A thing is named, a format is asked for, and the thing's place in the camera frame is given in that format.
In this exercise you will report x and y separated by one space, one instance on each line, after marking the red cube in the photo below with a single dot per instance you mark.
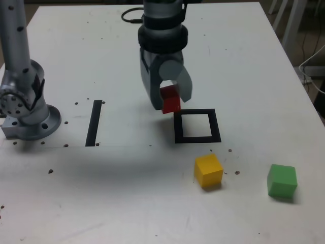
171 104

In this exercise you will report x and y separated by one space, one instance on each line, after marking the black tape strip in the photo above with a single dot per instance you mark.
93 124

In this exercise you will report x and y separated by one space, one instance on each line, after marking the black tape square outline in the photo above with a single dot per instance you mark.
178 127

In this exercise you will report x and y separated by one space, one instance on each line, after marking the white furniture legs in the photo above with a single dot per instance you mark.
292 20

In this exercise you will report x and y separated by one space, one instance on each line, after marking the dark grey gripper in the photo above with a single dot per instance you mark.
167 57

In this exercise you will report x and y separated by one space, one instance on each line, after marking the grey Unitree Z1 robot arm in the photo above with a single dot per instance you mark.
15 38

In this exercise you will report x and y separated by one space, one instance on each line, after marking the green cube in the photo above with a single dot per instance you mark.
281 183

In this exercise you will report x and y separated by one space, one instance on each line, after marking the yellow cube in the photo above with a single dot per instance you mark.
208 172

